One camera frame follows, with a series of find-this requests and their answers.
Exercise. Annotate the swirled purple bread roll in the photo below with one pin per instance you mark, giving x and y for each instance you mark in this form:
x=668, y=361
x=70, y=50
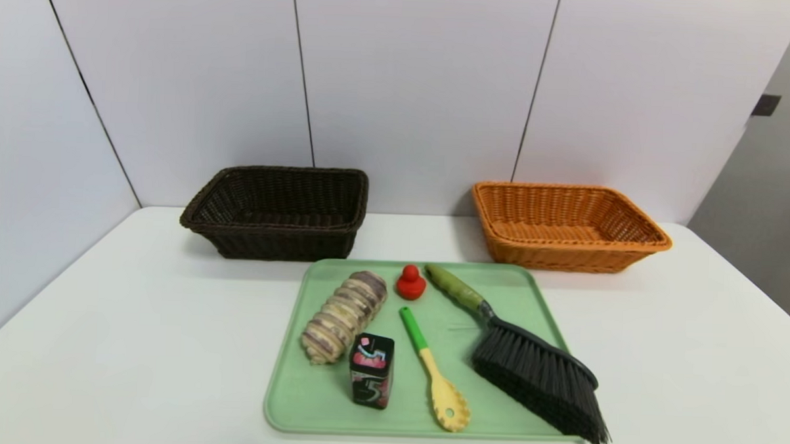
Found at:
x=342, y=315

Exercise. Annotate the dark brown wicker basket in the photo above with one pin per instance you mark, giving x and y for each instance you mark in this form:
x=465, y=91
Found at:
x=282, y=244

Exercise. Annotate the orange wicker basket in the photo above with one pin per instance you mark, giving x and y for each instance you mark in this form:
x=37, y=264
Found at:
x=564, y=255

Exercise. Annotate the red rubber duck toy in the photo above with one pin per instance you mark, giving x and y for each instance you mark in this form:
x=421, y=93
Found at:
x=410, y=285

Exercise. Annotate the light green plastic tray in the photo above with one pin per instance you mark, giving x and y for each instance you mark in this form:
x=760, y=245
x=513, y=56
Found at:
x=332, y=410

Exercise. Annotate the dark wall bracket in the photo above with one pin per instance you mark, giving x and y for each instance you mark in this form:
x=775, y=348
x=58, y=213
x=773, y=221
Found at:
x=766, y=105

